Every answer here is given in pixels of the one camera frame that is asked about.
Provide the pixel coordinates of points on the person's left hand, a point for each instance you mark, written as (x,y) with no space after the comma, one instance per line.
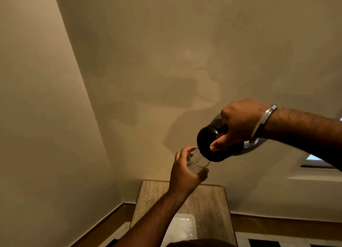
(181,177)

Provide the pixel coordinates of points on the person's right hand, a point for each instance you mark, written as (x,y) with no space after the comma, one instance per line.
(244,121)

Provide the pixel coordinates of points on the person's right thumb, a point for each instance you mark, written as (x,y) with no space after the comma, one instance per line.
(219,144)

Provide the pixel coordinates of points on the person's left thumb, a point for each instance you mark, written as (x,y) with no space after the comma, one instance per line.
(203,174)

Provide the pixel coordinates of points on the steel flask with black lid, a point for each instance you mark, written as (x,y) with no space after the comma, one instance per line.
(208,145)

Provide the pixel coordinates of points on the clear drinking glass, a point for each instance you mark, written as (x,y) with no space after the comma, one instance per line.
(197,162)

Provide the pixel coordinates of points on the person's right forearm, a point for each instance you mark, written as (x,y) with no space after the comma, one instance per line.
(302,131)

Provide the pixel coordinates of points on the person's left forearm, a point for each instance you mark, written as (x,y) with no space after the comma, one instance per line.
(155,220)

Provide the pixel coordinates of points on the white rectangular tray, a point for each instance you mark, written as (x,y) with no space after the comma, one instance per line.
(180,229)

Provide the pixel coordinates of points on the small window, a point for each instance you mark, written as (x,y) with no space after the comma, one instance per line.
(314,157)

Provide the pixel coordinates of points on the wooden skirting board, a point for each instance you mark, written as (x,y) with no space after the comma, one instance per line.
(288,226)
(106,225)

